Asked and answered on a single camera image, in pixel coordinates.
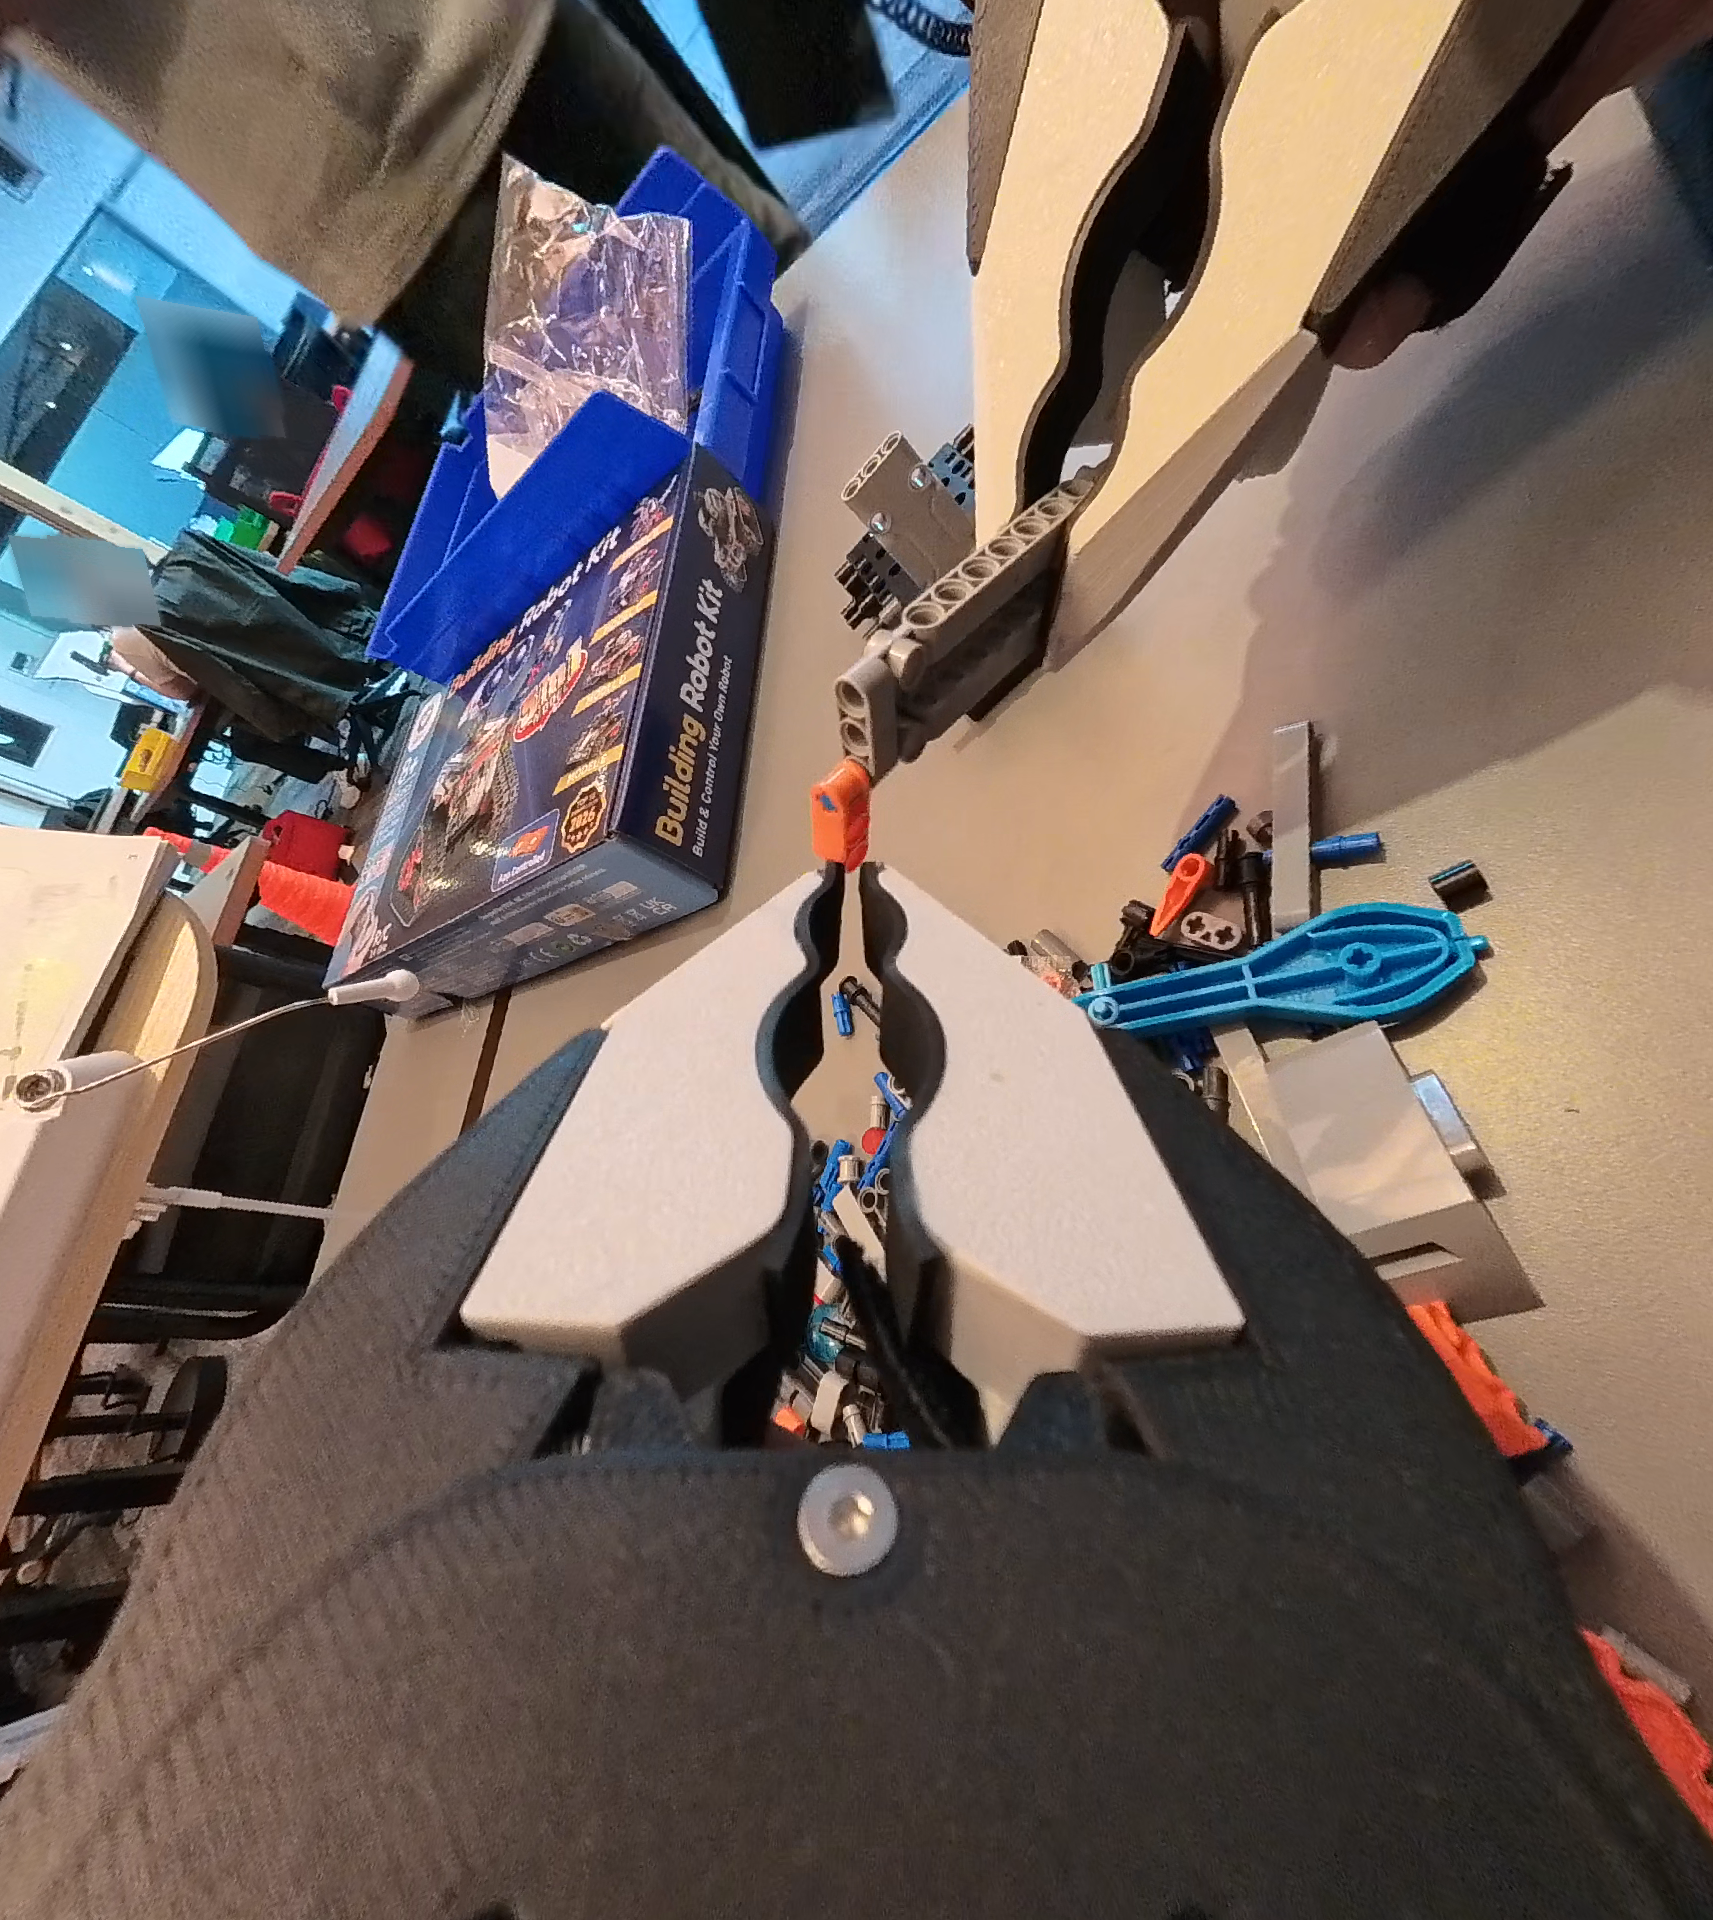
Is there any orange connector piece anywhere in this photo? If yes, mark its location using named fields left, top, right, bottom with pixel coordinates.
left=808, top=758, right=881, bottom=876

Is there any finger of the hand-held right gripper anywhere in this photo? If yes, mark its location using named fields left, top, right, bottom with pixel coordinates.
left=1051, top=0, right=1583, bottom=670
left=969, top=0, right=1218, bottom=537

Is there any black backpack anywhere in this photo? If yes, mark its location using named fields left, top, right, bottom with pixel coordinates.
left=149, top=534, right=396, bottom=755

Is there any grey flat panel piece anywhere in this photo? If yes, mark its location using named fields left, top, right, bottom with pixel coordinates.
left=1216, top=1021, right=1545, bottom=1325

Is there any blue toy kit box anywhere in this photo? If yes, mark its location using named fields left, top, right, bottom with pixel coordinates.
left=325, top=445, right=777, bottom=1018

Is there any clear plastic bag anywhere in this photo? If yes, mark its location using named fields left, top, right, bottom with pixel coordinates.
left=483, top=156, right=695, bottom=486

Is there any person's right hand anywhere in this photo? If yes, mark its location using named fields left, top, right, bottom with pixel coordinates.
left=1326, top=0, right=1713, bottom=372

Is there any grey perforated beam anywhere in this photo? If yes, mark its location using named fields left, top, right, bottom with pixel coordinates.
left=832, top=462, right=1115, bottom=768

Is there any turquoise wrench-shaped piece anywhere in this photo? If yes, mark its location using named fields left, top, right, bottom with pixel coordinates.
left=1079, top=907, right=1497, bottom=1046

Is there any wooden book stand, white base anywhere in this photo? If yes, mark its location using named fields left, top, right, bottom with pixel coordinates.
left=0, top=812, right=426, bottom=1777

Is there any orange toothed wheel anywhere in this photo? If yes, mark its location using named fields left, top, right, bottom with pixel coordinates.
left=1580, top=1627, right=1713, bottom=1890
left=1405, top=1293, right=1566, bottom=1474

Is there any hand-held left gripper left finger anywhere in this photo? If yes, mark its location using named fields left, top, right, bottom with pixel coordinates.
left=460, top=866, right=850, bottom=1438

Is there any instruction manual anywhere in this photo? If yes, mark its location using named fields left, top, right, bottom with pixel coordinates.
left=0, top=821, right=186, bottom=1478

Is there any blue storage bin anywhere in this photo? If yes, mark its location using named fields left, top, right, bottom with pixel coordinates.
left=367, top=152, right=795, bottom=688

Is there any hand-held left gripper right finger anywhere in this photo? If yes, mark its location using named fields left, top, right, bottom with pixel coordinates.
left=863, top=866, right=1246, bottom=1438

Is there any black perforated block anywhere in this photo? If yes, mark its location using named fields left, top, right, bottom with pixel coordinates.
left=834, top=423, right=986, bottom=633

